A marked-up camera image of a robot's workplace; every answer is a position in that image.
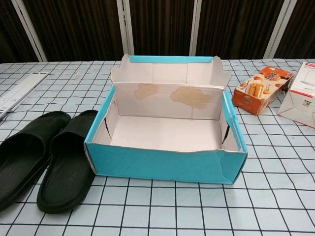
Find light blue checked tablecloth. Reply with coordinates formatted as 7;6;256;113
0;58;315;236

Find white lamp box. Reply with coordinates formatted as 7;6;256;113
277;61;315;129

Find orange snack box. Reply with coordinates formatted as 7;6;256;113
232;65;295;116

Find black rubber slipper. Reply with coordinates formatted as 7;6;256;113
36;110;99;214
0;111;72;206

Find white folding stand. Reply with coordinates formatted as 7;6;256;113
0;71;48;121

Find light blue shoe box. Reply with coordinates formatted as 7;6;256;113
84;54;248;185

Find black partition screen white frame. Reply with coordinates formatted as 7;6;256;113
0;0;315;62

